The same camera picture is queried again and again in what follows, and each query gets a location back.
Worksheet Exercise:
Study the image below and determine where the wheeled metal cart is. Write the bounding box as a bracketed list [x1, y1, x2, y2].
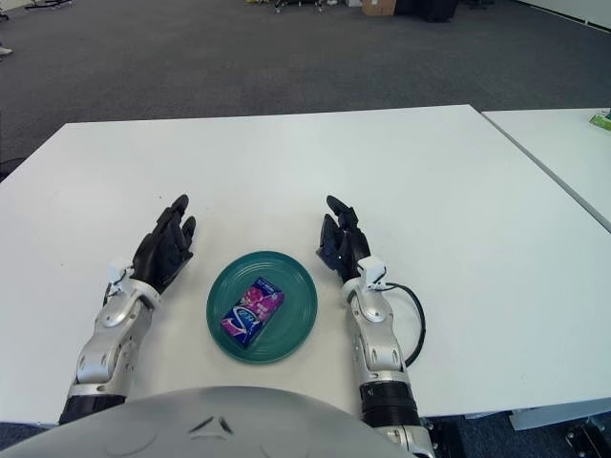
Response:
[274, 0, 345, 13]

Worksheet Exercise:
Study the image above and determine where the black cabinet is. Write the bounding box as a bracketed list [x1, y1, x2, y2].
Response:
[395, 0, 457, 23]

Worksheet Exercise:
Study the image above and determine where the grey robot torso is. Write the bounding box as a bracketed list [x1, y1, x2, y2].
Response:
[0, 385, 397, 458]

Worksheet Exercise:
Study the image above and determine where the white wrist mount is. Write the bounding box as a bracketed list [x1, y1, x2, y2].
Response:
[356, 256, 389, 291]
[107, 257, 135, 292]

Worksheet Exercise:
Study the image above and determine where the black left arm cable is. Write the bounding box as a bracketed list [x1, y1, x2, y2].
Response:
[102, 266, 135, 306]

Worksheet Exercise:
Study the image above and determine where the white table frame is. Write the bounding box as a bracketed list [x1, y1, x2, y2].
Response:
[465, 405, 611, 433]

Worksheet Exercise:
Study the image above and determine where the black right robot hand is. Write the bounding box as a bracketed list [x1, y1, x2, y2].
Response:
[314, 194, 373, 287]

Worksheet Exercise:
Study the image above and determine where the blue purple gum box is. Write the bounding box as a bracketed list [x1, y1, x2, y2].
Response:
[220, 277, 286, 347]

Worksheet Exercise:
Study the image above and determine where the green round plate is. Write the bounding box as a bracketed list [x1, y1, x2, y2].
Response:
[205, 250, 319, 366]

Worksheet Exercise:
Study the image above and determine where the black equipment base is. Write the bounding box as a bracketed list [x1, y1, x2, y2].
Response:
[565, 417, 611, 458]

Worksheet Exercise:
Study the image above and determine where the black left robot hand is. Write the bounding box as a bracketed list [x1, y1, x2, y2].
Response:
[131, 194, 198, 296]

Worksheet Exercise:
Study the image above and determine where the brown cardboard box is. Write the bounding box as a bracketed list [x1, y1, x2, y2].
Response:
[361, 0, 397, 16]

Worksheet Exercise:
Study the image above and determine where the white right wrist mount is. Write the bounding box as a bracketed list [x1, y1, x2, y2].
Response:
[356, 256, 389, 291]

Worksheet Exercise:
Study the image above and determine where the white left wrist mount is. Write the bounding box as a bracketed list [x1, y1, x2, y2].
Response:
[107, 257, 135, 292]

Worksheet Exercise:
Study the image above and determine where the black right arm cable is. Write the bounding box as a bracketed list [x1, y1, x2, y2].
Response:
[385, 282, 426, 368]

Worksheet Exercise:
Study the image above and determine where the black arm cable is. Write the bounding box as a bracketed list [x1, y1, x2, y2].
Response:
[385, 282, 426, 368]
[102, 266, 135, 306]

